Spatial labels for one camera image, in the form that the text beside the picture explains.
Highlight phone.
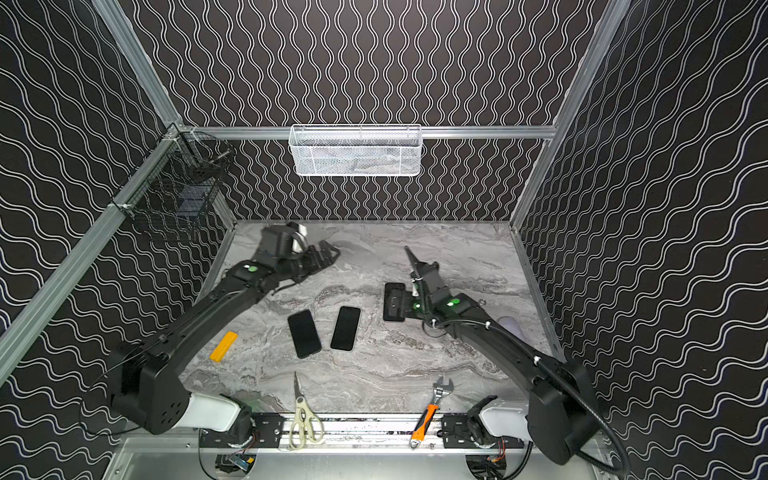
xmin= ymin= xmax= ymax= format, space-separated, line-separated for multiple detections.
xmin=383 ymin=282 xmax=416 ymax=322

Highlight black smartphone green case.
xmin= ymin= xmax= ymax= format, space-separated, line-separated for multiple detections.
xmin=330 ymin=306 xmax=361 ymax=351

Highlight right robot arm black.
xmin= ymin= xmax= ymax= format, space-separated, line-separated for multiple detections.
xmin=398 ymin=247 xmax=630 ymax=479

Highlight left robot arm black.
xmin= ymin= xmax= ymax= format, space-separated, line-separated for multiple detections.
xmin=105 ymin=222 xmax=341 ymax=445

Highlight black smartphone left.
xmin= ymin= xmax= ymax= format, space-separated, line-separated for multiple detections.
xmin=288 ymin=310 xmax=322 ymax=359

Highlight purple round object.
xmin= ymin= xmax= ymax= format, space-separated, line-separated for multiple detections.
xmin=498 ymin=316 xmax=523 ymax=339

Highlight yellow rectangular block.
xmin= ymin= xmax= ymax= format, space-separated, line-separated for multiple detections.
xmin=209 ymin=331 xmax=238 ymax=363

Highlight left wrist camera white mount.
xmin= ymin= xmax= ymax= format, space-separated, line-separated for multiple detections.
xmin=287 ymin=222 xmax=309 ymax=253

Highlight orange handled adjustable wrench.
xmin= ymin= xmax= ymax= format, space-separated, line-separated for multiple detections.
xmin=409 ymin=376 xmax=454 ymax=450

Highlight white wire mesh basket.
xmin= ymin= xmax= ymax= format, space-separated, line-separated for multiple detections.
xmin=288 ymin=124 xmax=424 ymax=177

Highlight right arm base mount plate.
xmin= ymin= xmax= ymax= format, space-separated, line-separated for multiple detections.
xmin=437 ymin=412 xmax=529 ymax=449

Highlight black wire basket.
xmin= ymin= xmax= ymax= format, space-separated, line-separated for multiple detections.
xmin=121 ymin=131 xmax=235 ymax=243

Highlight beige handled scissors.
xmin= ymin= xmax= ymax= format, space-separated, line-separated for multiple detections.
xmin=288 ymin=372 xmax=325 ymax=451

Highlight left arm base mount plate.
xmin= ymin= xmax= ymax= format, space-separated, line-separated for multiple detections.
xmin=199 ymin=412 xmax=286 ymax=449

